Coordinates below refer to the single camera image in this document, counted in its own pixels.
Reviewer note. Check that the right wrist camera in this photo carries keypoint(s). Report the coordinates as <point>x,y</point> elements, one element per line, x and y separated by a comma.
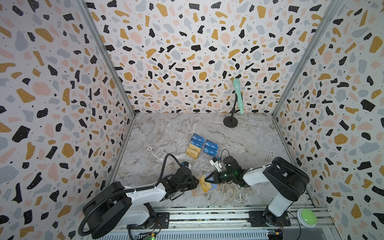
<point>216,163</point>

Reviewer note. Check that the pink leather card holder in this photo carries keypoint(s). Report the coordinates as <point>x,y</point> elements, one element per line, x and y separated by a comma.
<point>199,191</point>

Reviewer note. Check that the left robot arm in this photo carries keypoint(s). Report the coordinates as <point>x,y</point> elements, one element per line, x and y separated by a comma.
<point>119,205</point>

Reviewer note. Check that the black microphone stand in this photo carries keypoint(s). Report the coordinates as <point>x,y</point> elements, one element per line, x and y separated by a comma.
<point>231,121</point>

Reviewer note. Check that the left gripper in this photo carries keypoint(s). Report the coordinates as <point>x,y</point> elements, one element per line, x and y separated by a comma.
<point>195,182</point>

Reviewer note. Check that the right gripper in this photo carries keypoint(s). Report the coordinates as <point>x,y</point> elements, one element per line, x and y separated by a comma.
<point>217,177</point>

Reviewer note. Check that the clear acrylic card stand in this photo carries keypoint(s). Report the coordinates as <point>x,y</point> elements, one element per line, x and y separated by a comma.
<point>202,150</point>

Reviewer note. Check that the blue card back left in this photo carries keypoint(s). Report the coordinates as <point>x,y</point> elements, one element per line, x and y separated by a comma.
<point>198,138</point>

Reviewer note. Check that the blue card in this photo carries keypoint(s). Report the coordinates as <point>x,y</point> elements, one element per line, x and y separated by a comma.
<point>211,145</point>
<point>211,152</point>
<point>196,143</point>
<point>198,138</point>

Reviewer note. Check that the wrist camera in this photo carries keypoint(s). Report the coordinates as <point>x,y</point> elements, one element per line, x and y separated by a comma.
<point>216,163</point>
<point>186,164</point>

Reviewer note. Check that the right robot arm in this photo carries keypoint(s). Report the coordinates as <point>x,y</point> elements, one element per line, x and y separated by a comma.
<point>288,180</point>

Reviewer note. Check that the mint green microphone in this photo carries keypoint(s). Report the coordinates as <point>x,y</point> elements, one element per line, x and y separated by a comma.
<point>237,88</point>

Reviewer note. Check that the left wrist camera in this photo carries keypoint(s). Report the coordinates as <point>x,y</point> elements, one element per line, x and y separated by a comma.
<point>186,164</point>

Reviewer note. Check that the green push button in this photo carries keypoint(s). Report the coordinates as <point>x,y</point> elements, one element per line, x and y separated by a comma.
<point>306,218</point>

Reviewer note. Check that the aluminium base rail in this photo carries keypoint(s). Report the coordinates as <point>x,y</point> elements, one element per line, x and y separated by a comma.
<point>225,223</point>

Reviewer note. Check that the blue card back right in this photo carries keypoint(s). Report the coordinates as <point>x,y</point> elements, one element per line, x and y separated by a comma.
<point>211,145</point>

